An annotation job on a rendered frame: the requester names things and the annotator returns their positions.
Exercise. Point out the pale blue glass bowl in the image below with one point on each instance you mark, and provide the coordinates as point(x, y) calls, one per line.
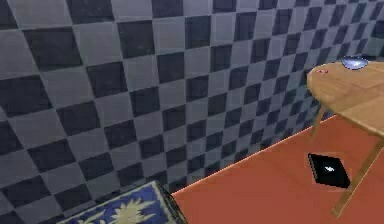
point(354, 62)

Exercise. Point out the black and blue trash can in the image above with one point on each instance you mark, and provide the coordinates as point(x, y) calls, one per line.
point(126, 208)

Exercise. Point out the black flat square box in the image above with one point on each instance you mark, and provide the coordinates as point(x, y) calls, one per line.
point(330, 170)

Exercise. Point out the small red object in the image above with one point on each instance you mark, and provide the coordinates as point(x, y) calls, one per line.
point(322, 71)

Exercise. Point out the round wooden table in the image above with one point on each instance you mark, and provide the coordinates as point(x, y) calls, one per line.
point(346, 90)

